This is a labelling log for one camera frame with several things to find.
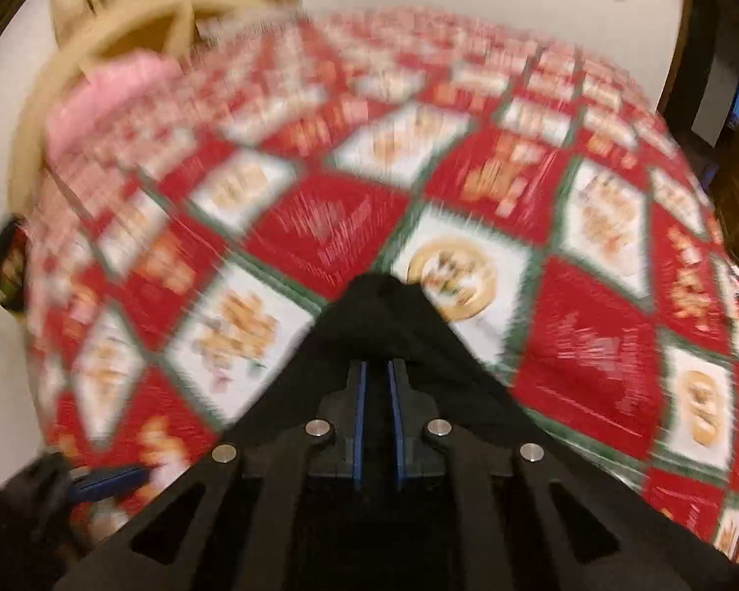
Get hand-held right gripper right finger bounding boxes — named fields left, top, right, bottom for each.
left=387, top=360, right=735, bottom=591

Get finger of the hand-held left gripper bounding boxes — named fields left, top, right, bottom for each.
left=67, top=465, right=152, bottom=504

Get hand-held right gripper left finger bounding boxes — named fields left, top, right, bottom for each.
left=52, top=361, right=369, bottom=591

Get black pants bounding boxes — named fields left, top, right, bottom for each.
left=227, top=272, right=739, bottom=591

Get red checked printed bedspread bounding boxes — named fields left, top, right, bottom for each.
left=21, top=5, right=739, bottom=567

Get pink pillow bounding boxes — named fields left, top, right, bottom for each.
left=45, top=52, right=189, bottom=155

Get cream and brown headboard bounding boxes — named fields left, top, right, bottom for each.
left=6, top=0, right=298, bottom=223

